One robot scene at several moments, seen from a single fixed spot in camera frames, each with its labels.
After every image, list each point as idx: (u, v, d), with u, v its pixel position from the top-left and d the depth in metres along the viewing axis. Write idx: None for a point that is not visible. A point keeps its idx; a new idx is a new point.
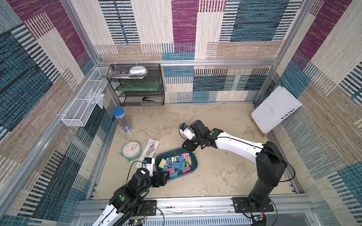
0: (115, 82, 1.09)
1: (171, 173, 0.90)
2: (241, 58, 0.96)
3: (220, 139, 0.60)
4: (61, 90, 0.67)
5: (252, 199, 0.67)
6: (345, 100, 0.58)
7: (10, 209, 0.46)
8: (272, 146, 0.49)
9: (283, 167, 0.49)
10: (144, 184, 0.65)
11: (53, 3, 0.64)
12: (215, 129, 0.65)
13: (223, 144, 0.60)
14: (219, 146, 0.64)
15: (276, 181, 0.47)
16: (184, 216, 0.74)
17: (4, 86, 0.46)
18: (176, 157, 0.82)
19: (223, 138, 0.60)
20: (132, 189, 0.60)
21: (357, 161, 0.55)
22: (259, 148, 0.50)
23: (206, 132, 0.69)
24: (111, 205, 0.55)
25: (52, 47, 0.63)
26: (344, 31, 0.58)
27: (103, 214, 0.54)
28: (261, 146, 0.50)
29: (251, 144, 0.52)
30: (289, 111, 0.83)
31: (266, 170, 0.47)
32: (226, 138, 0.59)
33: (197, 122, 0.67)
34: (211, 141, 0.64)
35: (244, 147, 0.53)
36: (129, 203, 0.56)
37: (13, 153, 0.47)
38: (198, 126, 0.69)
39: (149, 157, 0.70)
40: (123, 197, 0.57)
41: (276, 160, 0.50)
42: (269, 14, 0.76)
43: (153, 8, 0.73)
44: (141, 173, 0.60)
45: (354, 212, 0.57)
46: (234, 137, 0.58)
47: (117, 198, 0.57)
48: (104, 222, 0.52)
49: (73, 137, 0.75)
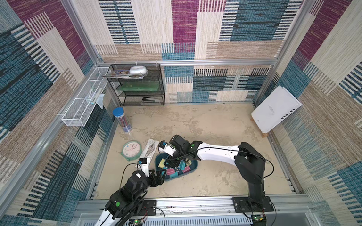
0: (115, 82, 1.09)
1: (171, 173, 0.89)
2: (241, 58, 0.96)
3: (200, 150, 0.61)
4: (61, 90, 0.67)
5: (253, 201, 0.67)
6: (345, 100, 0.58)
7: (10, 209, 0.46)
8: (245, 147, 0.51)
9: (262, 162, 0.52)
10: (140, 187, 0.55)
11: (53, 3, 0.64)
12: (194, 142, 0.67)
13: (204, 155, 0.61)
14: (202, 157, 0.62)
15: (260, 178, 0.48)
16: (184, 215, 0.74)
17: (4, 86, 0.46)
18: None
19: (202, 149, 0.61)
20: (128, 194, 0.59)
21: (356, 161, 0.55)
22: (236, 151, 0.52)
23: (187, 145, 0.70)
24: (107, 211, 0.54)
25: (52, 47, 0.63)
26: (345, 31, 0.58)
27: (100, 220, 0.53)
28: (237, 148, 0.53)
29: (228, 149, 0.54)
30: (289, 111, 0.83)
31: (246, 171, 0.48)
32: (206, 148, 0.61)
33: (176, 137, 0.67)
34: (193, 155, 0.64)
35: (222, 153, 0.55)
36: (125, 207, 0.55)
37: (13, 153, 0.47)
38: (178, 141, 0.67)
39: (143, 158, 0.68)
40: (118, 202, 0.56)
41: (254, 157, 0.53)
42: (269, 14, 0.76)
43: (153, 8, 0.73)
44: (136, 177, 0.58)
45: (354, 212, 0.57)
46: (213, 146, 0.60)
47: (112, 203, 0.56)
48: None
49: (73, 137, 0.75)
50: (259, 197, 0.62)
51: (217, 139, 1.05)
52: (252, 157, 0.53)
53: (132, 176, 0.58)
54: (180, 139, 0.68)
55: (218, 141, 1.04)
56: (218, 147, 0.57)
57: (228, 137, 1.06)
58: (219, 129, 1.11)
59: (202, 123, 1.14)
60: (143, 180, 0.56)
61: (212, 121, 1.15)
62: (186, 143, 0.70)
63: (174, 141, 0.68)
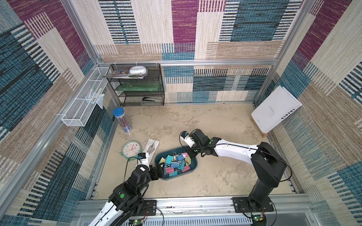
0: (115, 82, 1.09)
1: (171, 172, 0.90)
2: (241, 58, 0.96)
3: (218, 146, 0.62)
4: (61, 90, 0.67)
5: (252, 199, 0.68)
6: (345, 100, 0.58)
7: (10, 209, 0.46)
8: (265, 146, 0.50)
9: (282, 167, 0.49)
10: (143, 181, 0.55)
11: (53, 3, 0.64)
12: (213, 138, 0.69)
13: (221, 151, 0.61)
14: (219, 153, 0.63)
15: (277, 181, 0.46)
16: (184, 216, 0.74)
17: (5, 86, 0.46)
18: (176, 156, 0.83)
19: (221, 144, 0.62)
20: (132, 187, 0.59)
21: (356, 161, 0.55)
22: (254, 149, 0.51)
23: (206, 141, 0.71)
24: (111, 202, 0.54)
25: (52, 47, 0.63)
26: (345, 31, 0.58)
27: (102, 211, 0.52)
28: (255, 147, 0.52)
29: (246, 147, 0.54)
30: (289, 111, 0.83)
31: (263, 170, 0.47)
32: (224, 144, 0.61)
33: (197, 131, 0.70)
34: (210, 149, 0.65)
35: (240, 150, 0.55)
36: (128, 200, 0.55)
37: (13, 153, 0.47)
38: (198, 134, 0.69)
39: (143, 152, 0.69)
40: (123, 194, 0.56)
41: (274, 160, 0.51)
42: (269, 14, 0.76)
43: (153, 8, 0.73)
44: (140, 171, 0.59)
45: (354, 212, 0.57)
46: (231, 143, 0.60)
47: (116, 196, 0.55)
48: (103, 220, 0.51)
49: (73, 137, 0.75)
50: (263, 197, 0.61)
51: None
52: (272, 158, 0.51)
53: (136, 170, 0.59)
54: (201, 134, 0.70)
55: None
56: (237, 144, 0.58)
57: (228, 137, 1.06)
58: (219, 129, 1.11)
59: (202, 123, 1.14)
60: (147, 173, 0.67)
61: (212, 121, 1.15)
62: (207, 138, 0.72)
63: (194, 134, 0.71)
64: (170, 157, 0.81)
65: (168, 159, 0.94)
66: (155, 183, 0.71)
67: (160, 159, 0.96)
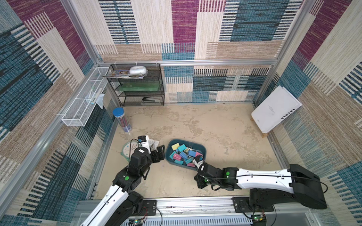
0: (115, 82, 1.09)
1: (177, 159, 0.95)
2: (241, 58, 0.96)
3: (241, 179, 0.55)
4: (61, 90, 0.67)
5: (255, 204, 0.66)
6: (345, 100, 0.58)
7: (10, 209, 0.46)
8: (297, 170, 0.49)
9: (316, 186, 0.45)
10: (144, 163, 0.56)
11: (53, 3, 0.64)
12: (229, 171, 0.60)
13: (247, 184, 0.54)
14: (242, 187, 0.56)
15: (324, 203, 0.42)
16: (185, 215, 0.74)
17: (5, 86, 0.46)
18: (189, 149, 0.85)
19: (243, 177, 0.55)
20: (134, 171, 0.58)
21: (356, 161, 0.55)
22: (289, 177, 0.46)
23: (221, 174, 0.62)
24: (115, 185, 0.52)
25: (52, 47, 0.63)
26: (344, 31, 0.58)
27: (108, 195, 0.50)
28: (288, 173, 0.47)
29: (277, 174, 0.48)
30: (289, 111, 0.83)
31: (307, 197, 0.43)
32: (247, 176, 0.54)
33: (207, 168, 0.60)
34: (232, 185, 0.57)
35: (272, 181, 0.48)
36: (132, 182, 0.54)
37: (13, 153, 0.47)
38: (210, 172, 0.59)
39: (143, 135, 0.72)
40: (127, 176, 0.55)
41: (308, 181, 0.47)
42: (269, 14, 0.76)
43: (153, 8, 0.73)
44: (140, 153, 0.57)
45: (354, 212, 0.57)
46: (254, 173, 0.53)
47: (119, 179, 0.54)
48: (110, 202, 0.48)
49: (73, 137, 0.75)
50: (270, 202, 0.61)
51: (217, 139, 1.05)
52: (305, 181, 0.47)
53: (135, 153, 0.56)
54: (213, 169, 0.60)
55: (218, 141, 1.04)
56: (263, 174, 0.51)
57: (228, 137, 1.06)
58: (219, 129, 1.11)
59: (202, 123, 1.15)
60: (147, 155, 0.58)
61: (212, 121, 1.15)
62: (218, 170, 0.62)
63: (206, 172, 0.60)
64: (184, 146, 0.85)
65: (180, 147, 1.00)
66: (155, 183, 0.71)
67: (175, 143, 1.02)
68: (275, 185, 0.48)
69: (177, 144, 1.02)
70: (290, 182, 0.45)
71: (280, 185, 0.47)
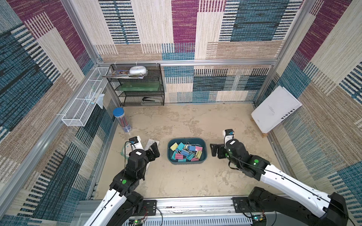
0: (115, 81, 1.08)
1: (179, 158, 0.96)
2: (241, 58, 0.96)
3: (270, 174, 0.51)
4: (61, 90, 0.67)
5: (253, 198, 0.67)
6: (345, 100, 0.58)
7: (10, 209, 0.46)
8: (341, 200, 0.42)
9: None
10: (142, 165, 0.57)
11: (53, 3, 0.64)
12: (258, 159, 0.56)
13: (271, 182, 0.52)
14: (264, 181, 0.54)
15: None
16: (184, 216, 0.74)
17: (5, 86, 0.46)
18: (187, 145, 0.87)
19: (269, 170, 0.52)
20: (132, 173, 0.57)
21: (357, 161, 0.55)
22: (325, 201, 0.42)
23: (247, 159, 0.61)
24: (113, 189, 0.51)
25: (52, 47, 0.63)
26: (344, 31, 0.58)
27: (105, 199, 0.49)
28: (327, 197, 0.43)
29: (314, 193, 0.44)
30: (289, 111, 0.83)
31: None
32: (278, 176, 0.50)
33: (239, 145, 0.57)
34: (254, 173, 0.55)
35: (304, 195, 0.45)
36: (130, 185, 0.54)
37: (13, 153, 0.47)
38: (240, 150, 0.56)
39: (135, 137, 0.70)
40: (124, 180, 0.54)
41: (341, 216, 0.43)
42: (269, 14, 0.76)
43: (153, 8, 0.73)
44: (137, 156, 0.55)
45: (354, 212, 0.57)
46: (287, 177, 0.50)
47: (117, 182, 0.53)
48: (106, 207, 0.48)
49: (73, 137, 0.75)
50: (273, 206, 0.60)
51: (217, 139, 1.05)
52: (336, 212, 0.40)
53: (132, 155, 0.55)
54: (242, 151, 0.57)
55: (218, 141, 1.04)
56: (296, 183, 0.47)
57: None
58: (219, 129, 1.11)
59: (202, 123, 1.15)
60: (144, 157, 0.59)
61: (212, 121, 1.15)
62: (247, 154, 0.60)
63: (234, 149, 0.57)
64: (182, 144, 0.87)
65: (179, 146, 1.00)
66: (155, 183, 0.71)
67: (173, 143, 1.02)
68: (305, 199, 0.45)
69: (175, 143, 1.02)
70: (326, 207, 0.41)
71: (313, 203, 0.44)
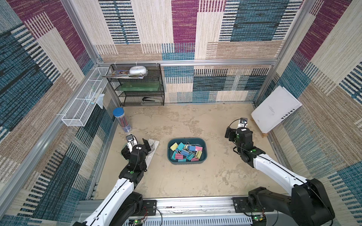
0: (115, 82, 1.09)
1: (179, 158, 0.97)
2: (241, 58, 0.96)
3: (259, 158, 0.58)
4: (61, 90, 0.67)
5: (252, 194, 0.68)
6: (345, 100, 0.58)
7: (10, 209, 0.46)
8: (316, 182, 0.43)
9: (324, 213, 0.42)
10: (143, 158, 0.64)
11: (53, 3, 0.64)
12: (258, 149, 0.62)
13: (261, 166, 0.58)
14: (256, 165, 0.60)
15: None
16: (184, 216, 0.74)
17: (5, 86, 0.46)
18: (187, 145, 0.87)
19: (262, 157, 0.58)
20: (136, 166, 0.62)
21: (357, 161, 0.55)
22: (300, 181, 0.45)
23: (250, 147, 0.67)
24: (123, 179, 0.57)
25: (52, 47, 0.63)
26: (344, 31, 0.58)
27: (116, 186, 0.54)
28: (303, 180, 0.45)
29: (292, 174, 0.48)
30: (289, 111, 0.83)
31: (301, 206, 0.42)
32: (266, 160, 0.56)
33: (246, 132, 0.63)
34: (249, 159, 0.63)
35: (282, 174, 0.49)
36: (137, 176, 0.60)
37: (13, 153, 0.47)
38: (246, 136, 0.63)
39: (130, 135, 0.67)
40: (131, 171, 0.60)
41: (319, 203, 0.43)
42: (269, 14, 0.76)
43: (153, 8, 0.73)
44: (138, 149, 0.61)
45: (354, 212, 0.57)
46: (275, 162, 0.54)
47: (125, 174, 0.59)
48: (119, 190, 0.52)
49: (73, 137, 0.75)
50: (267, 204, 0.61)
51: (217, 139, 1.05)
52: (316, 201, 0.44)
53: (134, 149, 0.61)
54: (249, 138, 0.64)
55: (218, 141, 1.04)
56: (281, 167, 0.51)
57: None
58: (219, 129, 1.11)
59: (202, 123, 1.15)
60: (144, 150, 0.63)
61: (212, 121, 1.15)
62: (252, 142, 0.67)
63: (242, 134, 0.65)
64: (182, 143, 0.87)
65: (179, 146, 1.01)
66: (155, 183, 0.71)
67: (173, 143, 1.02)
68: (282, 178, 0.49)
69: (175, 143, 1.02)
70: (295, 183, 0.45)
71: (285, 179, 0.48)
